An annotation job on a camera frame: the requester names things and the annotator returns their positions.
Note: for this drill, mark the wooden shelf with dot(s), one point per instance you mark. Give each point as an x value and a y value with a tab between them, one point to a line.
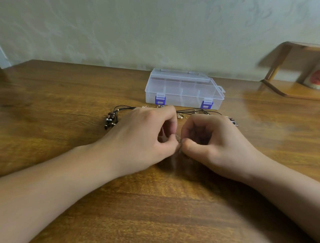
296	87

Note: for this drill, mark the person's right forearm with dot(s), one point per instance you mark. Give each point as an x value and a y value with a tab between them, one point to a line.
297	203

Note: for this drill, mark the person's left hand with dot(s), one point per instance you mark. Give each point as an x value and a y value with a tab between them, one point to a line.
135	142

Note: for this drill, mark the person's left forearm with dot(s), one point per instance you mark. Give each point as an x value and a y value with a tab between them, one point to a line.
42	198

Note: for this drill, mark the clear plastic organizer box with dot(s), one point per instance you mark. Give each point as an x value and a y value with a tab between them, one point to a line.
185	90

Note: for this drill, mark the white printed mug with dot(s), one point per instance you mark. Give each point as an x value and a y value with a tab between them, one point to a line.
316	77

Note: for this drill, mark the person's right hand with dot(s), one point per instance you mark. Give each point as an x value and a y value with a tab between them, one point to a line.
222	147

